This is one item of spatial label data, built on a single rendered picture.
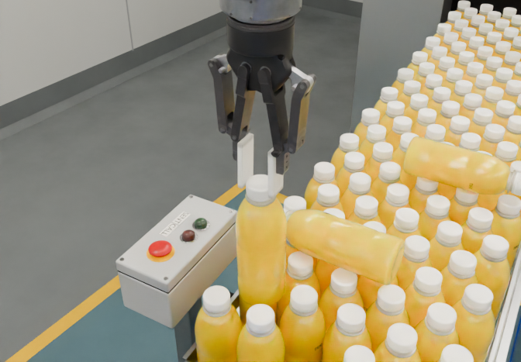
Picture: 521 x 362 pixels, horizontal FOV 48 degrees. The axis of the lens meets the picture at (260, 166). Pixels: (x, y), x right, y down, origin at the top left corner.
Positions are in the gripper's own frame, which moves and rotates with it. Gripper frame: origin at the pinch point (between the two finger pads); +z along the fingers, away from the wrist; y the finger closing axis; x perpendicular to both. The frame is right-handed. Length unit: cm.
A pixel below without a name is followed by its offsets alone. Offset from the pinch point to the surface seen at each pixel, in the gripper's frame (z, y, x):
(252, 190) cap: 2.6, -0.2, -1.9
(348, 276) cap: 19.6, 11.3, 6.5
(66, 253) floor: 130, -135, 69
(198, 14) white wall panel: 110, -226, 304
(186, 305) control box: 28.0, -11.3, -3.9
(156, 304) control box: 25.4, -13.8, -7.8
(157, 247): 18.7, -16.4, -3.1
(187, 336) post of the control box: 41.8, -15.2, 0.2
